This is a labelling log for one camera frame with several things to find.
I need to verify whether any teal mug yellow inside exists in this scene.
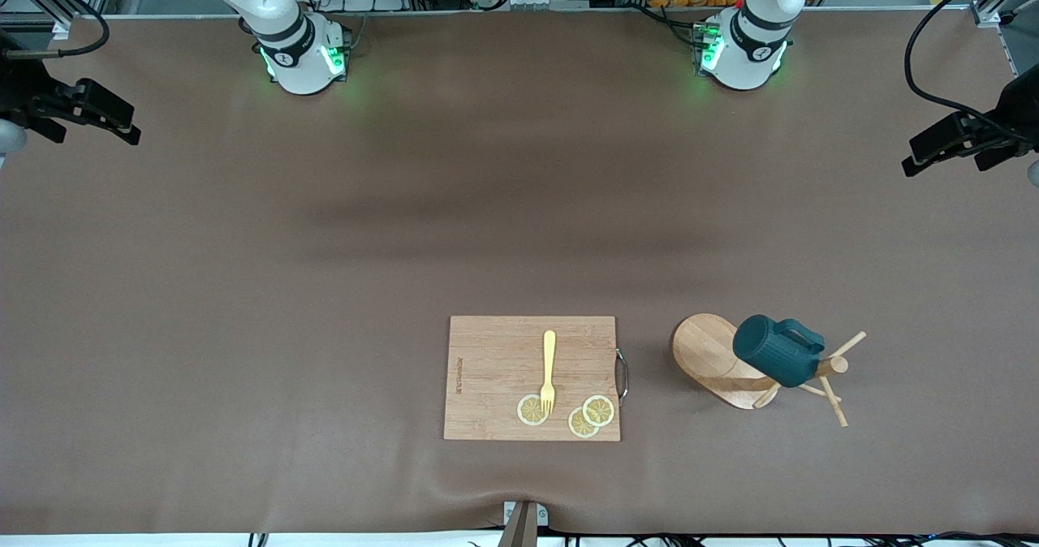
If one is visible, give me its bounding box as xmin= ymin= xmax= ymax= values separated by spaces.
xmin=732 ymin=314 xmax=826 ymax=389

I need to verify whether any wooden mug tree rack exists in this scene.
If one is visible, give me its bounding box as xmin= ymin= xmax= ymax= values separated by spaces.
xmin=670 ymin=313 xmax=868 ymax=429

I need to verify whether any brown table cover mat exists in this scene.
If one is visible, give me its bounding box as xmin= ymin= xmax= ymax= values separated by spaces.
xmin=0 ymin=7 xmax=1039 ymax=536

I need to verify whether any yellow plastic fork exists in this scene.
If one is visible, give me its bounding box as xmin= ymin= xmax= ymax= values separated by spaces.
xmin=539 ymin=329 xmax=558 ymax=416

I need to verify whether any metal table clamp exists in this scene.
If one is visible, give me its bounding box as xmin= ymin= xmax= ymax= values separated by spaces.
xmin=502 ymin=501 xmax=550 ymax=528

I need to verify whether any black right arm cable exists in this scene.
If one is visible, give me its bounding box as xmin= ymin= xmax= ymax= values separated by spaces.
xmin=0 ymin=0 xmax=110 ymax=59

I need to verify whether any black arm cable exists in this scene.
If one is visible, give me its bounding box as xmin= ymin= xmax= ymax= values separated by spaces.
xmin=903 ymin=0 xmax=1039 ymax=142
xmin=0 ymin=0 xmax=110 ymax=59

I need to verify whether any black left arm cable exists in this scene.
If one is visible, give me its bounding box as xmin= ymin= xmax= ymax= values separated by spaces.
xmin=903 ymin=0 xmax=1039 ymax=142

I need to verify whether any wooden cutting board metal handle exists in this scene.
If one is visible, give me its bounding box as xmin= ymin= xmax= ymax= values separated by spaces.
xmin=443 ymin=315 xmax=630 ymax=442

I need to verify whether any brown camera stand pole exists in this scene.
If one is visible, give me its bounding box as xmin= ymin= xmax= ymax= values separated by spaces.
xmin=497 ymin=503 xmax=539 ymax=547

